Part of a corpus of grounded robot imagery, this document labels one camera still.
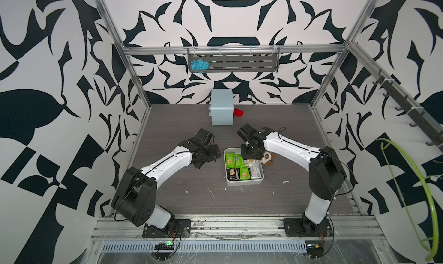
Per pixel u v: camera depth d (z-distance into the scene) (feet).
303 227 2.18
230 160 3.00
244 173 2.86
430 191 1.80
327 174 1.56
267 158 3.00
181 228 2.42
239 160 3.07
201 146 2.20
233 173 2.85
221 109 3.33
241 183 2.78
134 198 1.40
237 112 3.75
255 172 2.86
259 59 3.08
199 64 3.00
